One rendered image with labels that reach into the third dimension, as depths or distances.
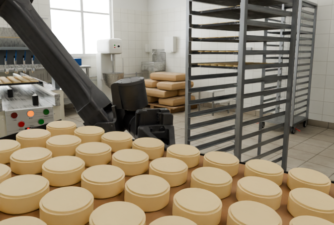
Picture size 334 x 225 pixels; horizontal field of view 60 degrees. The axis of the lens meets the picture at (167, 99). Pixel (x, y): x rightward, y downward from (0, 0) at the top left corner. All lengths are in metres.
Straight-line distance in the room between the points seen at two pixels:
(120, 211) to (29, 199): 0.09
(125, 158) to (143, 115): 0.16
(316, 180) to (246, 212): 0.14
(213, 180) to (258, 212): 0.07
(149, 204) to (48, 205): 0.10
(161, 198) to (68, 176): 0.12
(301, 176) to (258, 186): 0.07
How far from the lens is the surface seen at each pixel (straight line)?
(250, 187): 0.36
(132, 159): 0.39
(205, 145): 2.32
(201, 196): 0.32
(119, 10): 6.85
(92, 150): 0.42
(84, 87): 0.65
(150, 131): 0.52
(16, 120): 1.75
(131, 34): 6.99
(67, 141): 0.46
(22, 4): 0.71
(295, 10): 2.31
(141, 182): 0.34
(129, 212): 0.29
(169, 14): 6.78
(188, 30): 2.07
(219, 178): 0.36
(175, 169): 0.37
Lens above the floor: 1.15
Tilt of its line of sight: 10 degrees down
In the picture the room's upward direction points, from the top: straight up
